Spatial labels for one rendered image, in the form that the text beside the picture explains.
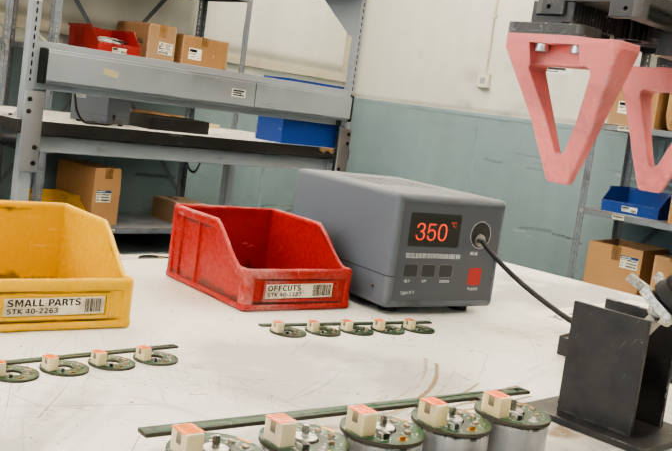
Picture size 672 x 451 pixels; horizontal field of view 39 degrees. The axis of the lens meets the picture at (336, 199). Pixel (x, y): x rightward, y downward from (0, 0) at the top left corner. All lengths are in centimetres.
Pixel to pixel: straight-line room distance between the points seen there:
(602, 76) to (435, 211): 29
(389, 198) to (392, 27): 580
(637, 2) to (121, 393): 32
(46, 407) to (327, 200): 40
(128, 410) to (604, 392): 25
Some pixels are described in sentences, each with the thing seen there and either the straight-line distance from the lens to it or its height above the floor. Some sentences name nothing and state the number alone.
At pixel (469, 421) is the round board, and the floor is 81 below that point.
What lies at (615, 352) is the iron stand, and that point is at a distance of 52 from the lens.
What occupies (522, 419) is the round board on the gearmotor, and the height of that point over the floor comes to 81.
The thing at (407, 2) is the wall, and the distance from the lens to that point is 646.
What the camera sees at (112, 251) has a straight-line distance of 62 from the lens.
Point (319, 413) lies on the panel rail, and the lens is 29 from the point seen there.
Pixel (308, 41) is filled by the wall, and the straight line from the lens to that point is 638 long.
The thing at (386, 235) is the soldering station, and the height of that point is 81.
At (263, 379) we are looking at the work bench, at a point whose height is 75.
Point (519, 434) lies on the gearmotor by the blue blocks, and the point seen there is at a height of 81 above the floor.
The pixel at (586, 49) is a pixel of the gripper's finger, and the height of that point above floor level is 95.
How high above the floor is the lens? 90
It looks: 5 degrees down
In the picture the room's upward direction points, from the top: 8 degrees clockwise
